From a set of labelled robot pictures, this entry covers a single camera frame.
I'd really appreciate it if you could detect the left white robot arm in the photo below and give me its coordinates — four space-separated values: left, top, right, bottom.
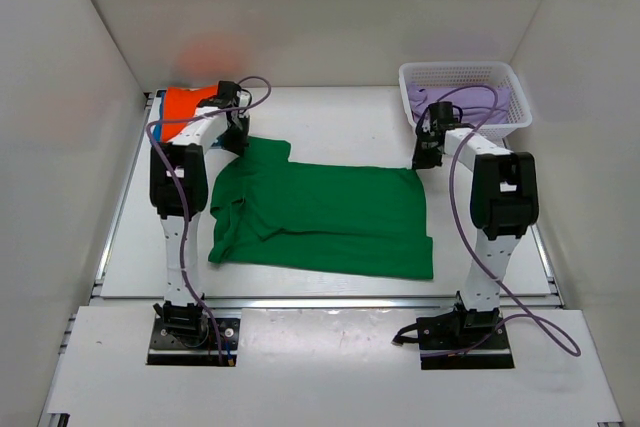
147 81 252 349

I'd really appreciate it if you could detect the purple t shirt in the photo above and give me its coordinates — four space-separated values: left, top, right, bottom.
407 84 512 125

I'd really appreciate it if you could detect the white plastic basket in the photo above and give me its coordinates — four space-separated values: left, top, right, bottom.
399 61 532 140

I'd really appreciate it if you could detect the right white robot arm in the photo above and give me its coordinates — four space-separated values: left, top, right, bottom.
412 101 539 348

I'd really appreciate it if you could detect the folded orange t shirt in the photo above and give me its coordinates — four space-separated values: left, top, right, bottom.
160 85 218 143

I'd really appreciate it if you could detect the folded blue t shirt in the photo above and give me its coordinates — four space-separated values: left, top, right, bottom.
152 90 166 142

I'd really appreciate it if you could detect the green t shirt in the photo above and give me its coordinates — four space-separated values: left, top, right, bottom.
208 137 434 281

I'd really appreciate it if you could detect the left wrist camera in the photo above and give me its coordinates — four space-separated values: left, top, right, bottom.
238 89 253 108

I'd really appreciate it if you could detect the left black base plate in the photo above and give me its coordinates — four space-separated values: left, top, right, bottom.
146 316 241 368

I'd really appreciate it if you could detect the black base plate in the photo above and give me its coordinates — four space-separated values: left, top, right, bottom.
392 305 515 370
146 316 241 368

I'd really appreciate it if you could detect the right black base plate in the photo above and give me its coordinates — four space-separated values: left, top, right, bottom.
392 305 515 370

